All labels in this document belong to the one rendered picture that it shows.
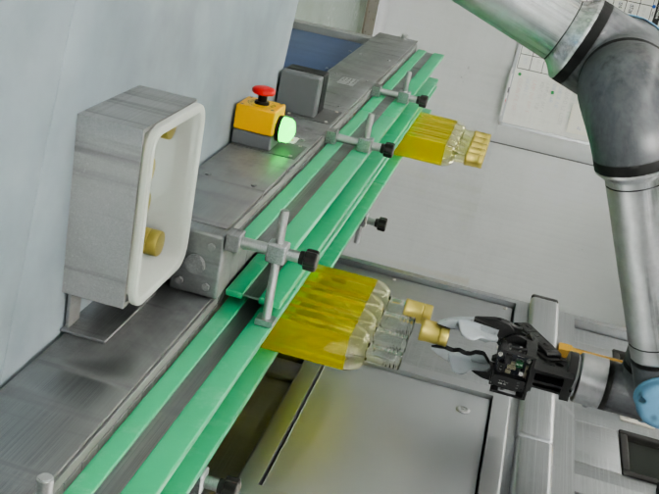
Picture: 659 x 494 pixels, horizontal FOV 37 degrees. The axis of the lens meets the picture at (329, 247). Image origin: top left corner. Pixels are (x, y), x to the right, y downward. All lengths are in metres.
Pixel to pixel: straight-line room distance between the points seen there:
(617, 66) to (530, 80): 6.06
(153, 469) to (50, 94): 0.40
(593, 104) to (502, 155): 6.20
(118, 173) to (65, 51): 0.15
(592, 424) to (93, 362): 0.92
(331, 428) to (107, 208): 0.52
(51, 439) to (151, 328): 0.27
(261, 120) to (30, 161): 0.70
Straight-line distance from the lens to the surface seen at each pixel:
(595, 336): 2.11
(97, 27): 1.14
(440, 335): 1.52
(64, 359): 1.19
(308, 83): 1.95
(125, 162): 1.13
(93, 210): 1.16
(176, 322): 1.29
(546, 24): 1.29
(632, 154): 1.19
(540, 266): 7.65
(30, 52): 1.02
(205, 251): 1.34
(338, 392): 1.58
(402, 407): 1.58
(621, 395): 1.51
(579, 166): 7.41
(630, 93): 1.20
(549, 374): 1.48
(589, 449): 1.71
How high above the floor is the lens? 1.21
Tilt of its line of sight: 8 degrees down
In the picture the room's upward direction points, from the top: 105 degrees clockwise
